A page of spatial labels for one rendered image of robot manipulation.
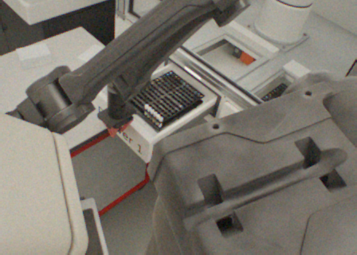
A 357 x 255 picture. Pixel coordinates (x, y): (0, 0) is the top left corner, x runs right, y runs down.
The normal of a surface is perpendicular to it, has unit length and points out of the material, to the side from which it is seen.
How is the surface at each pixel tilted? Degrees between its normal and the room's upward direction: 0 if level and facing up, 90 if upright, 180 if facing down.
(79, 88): 58
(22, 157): 42
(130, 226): 0
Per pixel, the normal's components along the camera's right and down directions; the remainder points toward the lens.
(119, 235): 0.15, -0.66
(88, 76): -0.25, 0.18
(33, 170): 0.72, -0.61
